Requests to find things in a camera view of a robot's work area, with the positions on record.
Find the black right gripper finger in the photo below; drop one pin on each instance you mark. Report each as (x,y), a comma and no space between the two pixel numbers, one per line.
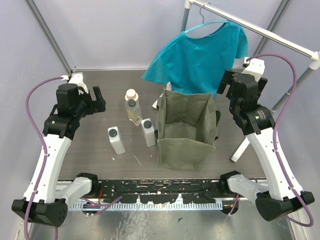
(226,80)
(261,85)

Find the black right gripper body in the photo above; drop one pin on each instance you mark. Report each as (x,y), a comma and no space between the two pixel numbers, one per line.
(257,92)

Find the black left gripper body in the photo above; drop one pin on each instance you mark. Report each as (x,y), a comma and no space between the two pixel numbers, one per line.
(94,104)

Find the beige round lotion bottle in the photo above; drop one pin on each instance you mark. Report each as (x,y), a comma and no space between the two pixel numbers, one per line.
(131,94)

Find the clear yellow liquid bottle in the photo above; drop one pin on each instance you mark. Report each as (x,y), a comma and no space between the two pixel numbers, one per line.
(134,112)

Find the white bottle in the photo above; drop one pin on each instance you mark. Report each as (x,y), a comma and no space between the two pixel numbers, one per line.
(116,140)
(148,132)

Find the olive green canvas bag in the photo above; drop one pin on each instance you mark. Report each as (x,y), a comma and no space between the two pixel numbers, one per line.
(187,128)

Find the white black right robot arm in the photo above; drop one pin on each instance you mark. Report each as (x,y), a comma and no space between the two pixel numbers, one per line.
(283,194)

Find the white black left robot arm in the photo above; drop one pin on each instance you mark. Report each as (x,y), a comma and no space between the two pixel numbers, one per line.
(42,203)

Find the teal shirt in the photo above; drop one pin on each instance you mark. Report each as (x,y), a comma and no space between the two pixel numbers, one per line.
(196,65)

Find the white metal clothes rack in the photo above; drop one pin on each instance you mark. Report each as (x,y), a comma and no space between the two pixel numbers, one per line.
(299,131)

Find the teal clothes hanger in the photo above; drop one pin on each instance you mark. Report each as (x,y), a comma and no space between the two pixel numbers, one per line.
(185,18)

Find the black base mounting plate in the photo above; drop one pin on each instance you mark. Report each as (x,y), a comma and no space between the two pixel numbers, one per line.
(159,191)

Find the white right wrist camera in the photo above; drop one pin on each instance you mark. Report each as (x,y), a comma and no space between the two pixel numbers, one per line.
(254,67)

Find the aluminium cable duct rail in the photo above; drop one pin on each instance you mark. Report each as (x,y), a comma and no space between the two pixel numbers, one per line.
(176,206)

